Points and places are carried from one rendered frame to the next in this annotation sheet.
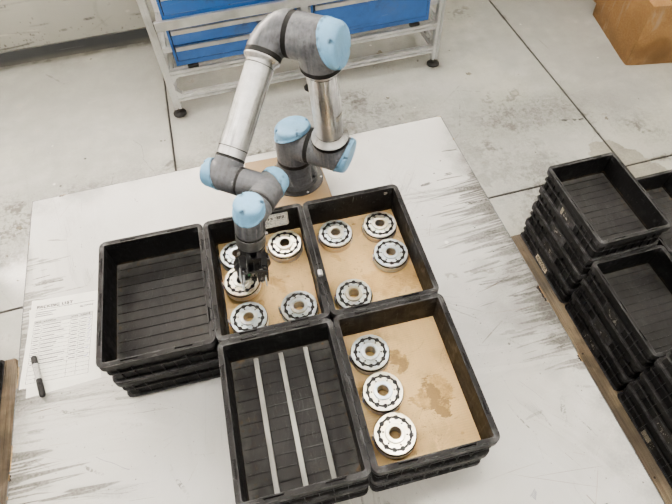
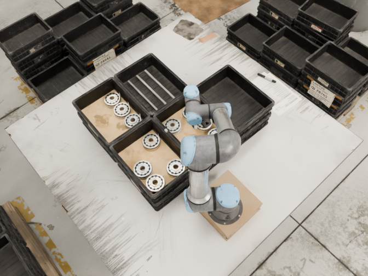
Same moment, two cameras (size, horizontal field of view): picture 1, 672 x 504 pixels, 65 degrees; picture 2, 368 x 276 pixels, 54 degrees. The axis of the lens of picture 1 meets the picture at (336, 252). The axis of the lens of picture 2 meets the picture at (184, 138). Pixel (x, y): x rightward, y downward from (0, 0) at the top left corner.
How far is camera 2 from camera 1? 1.85 m
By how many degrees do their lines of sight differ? 64
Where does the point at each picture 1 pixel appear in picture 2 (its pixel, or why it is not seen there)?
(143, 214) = (298, 160)
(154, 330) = (228, 96)
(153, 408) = not seen: hidden behind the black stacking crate
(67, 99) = not seen: outside the picture
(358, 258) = (159, 164)
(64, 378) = (257, 82)
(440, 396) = (99, 121)
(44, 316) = (289, 96)
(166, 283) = (240, 114)
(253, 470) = (157, 73)
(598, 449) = (36, 147)
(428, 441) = (99, 105)
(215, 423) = not seen: hidden behind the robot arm
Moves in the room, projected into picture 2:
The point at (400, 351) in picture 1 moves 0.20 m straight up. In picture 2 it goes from (121, 130) to (114, 110)
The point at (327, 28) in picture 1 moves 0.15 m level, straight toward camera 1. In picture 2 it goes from (188, 139) to (170, 111)
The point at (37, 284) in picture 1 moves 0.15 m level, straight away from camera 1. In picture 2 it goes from (308, 106) to (332, 110)
